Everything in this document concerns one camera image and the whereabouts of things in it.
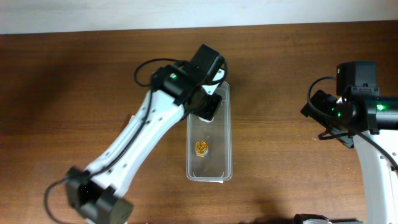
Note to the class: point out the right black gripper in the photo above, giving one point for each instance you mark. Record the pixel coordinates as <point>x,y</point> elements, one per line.
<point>333,134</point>

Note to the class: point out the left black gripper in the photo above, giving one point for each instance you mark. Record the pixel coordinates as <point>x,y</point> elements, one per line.
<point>210,106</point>

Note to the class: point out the clear plastic container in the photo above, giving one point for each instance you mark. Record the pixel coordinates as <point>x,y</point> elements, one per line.
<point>217,165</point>

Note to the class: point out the small jar gold lid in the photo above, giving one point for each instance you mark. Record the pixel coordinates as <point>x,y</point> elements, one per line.
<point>201,148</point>

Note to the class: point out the white spray bottle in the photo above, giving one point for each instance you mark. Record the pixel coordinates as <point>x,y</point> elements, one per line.
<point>206,120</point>

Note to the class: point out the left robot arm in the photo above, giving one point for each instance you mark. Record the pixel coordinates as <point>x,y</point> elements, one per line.
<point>175,91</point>

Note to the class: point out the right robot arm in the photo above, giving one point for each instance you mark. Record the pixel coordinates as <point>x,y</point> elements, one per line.
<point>378,159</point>

